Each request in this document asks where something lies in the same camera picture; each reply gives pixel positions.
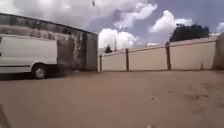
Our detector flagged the brown dirt road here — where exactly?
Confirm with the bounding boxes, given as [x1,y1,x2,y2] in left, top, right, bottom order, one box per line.
[0,69,224,128]

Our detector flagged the white van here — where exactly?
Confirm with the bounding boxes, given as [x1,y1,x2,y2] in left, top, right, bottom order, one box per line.
[0,33,59,80]

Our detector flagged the dark stained concrete wall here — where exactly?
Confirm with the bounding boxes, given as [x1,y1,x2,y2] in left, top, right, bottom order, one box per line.
[0,12,100,72]

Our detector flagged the beige wall with brown pillars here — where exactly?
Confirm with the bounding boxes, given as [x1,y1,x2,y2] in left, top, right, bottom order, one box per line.
[98,33,224,73]

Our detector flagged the dark green tree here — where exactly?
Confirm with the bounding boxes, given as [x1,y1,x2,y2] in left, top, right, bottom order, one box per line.
[169,23,211,43]

